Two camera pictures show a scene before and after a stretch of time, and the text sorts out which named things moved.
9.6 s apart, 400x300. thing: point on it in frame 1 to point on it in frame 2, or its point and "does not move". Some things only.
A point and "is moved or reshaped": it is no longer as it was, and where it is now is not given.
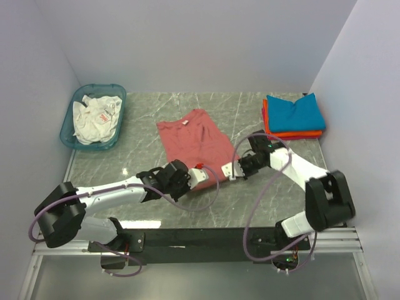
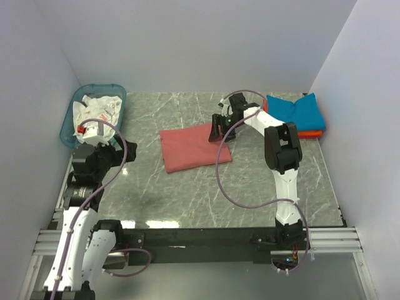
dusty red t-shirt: (195, 138) is moved or reshaped
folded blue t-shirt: (305, 114) does not move
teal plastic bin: (67, 124) does not move
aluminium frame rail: (339, 240) does not move
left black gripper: (186, 179) to (118, 154)
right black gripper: (241, 163) to (217, 120)
